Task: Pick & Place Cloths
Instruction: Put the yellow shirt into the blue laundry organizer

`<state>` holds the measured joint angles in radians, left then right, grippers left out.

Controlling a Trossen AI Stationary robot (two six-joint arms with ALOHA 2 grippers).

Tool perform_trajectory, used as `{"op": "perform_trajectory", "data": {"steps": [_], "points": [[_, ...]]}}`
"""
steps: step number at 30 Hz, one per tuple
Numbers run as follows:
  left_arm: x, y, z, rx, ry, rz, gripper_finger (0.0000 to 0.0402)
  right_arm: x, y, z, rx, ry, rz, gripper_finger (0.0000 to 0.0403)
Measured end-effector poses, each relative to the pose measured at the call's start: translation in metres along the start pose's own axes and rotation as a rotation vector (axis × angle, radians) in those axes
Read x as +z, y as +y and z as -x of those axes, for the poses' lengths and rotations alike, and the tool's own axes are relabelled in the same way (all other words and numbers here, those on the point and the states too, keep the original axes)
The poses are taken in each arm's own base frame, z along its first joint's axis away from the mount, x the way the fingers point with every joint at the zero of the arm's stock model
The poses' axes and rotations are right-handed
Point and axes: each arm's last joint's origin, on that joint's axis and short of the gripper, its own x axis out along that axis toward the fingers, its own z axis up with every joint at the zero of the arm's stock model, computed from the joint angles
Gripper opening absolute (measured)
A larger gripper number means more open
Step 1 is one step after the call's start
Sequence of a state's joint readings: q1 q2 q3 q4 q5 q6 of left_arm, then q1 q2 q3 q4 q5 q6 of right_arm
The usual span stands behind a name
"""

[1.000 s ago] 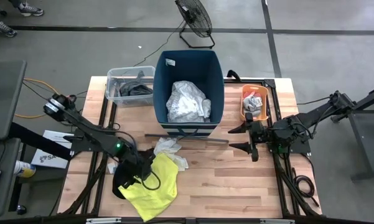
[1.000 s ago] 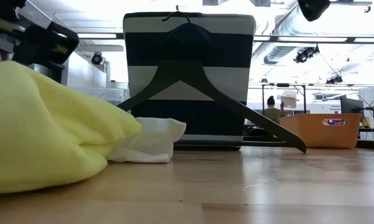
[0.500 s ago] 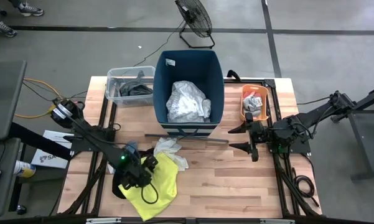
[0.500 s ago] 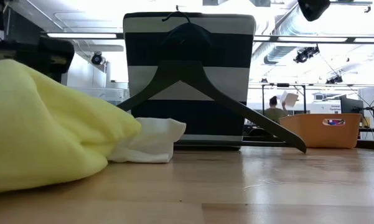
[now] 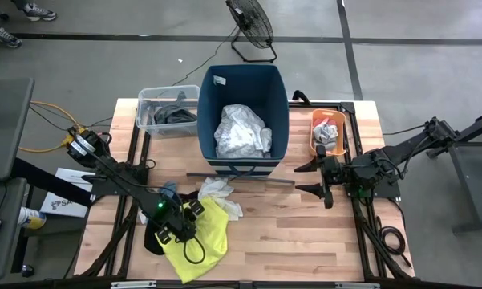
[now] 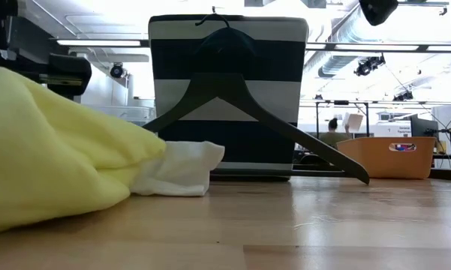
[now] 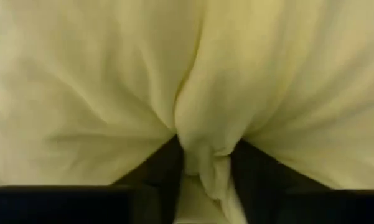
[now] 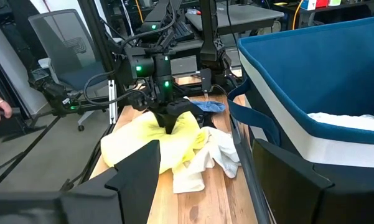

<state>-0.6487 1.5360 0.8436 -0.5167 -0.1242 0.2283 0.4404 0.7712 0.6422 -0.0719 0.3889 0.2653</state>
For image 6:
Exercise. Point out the yellow cloth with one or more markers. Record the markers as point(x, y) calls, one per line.
point(52, 157)

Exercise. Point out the plain white cloth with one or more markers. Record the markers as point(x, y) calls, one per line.
point(180, 168)

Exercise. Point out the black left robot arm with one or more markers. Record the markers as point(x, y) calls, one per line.
point(7, 41)

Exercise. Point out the clear plastic container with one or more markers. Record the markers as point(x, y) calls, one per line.
point(124, 112)

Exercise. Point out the black clothes hanger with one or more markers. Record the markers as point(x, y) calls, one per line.
point(225, 88)

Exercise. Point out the blue white striped fabric bin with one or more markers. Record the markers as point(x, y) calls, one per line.
point(270, 60)

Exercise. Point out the person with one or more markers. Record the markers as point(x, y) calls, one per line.
point(332, 137)

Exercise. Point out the orange plastic basket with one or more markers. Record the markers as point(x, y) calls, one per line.
point(382, 161)

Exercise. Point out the black computer monitor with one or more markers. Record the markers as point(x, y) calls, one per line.
point(423, 126)

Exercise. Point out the black background table frame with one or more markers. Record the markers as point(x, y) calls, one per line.
point(317, 116)

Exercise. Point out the black aluminium frame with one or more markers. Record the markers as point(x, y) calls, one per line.
point(322, 173)

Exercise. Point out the black overhead camera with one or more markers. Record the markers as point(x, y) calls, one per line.
point(378, 11)

